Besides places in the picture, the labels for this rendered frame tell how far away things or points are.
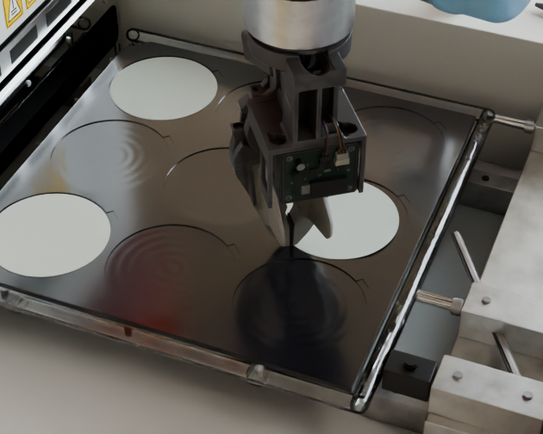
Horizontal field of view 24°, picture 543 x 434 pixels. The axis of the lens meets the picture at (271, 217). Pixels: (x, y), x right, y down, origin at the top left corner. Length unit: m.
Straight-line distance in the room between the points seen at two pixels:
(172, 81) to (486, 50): 0.29
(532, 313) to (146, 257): 0.30
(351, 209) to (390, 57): 0.20
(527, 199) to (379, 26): 0.22
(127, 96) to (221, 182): 0.15
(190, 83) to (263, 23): 0.36
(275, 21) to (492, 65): 0.38
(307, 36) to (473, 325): 0.27
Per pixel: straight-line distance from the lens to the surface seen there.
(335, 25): 0.83
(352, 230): 1.01
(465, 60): 1.16
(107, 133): 1.12
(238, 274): 0.98
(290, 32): 0.82
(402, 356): 0.91
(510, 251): 1.04
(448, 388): 0.89
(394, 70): 1.19
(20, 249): 1.02
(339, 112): 0.89
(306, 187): 0.88
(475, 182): 1.15
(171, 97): 1.16
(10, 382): 1.03
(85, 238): 1.02
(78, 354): 1.04
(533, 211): 1.08
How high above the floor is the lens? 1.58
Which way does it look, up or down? 42 degrees down
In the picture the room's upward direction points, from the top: straight up
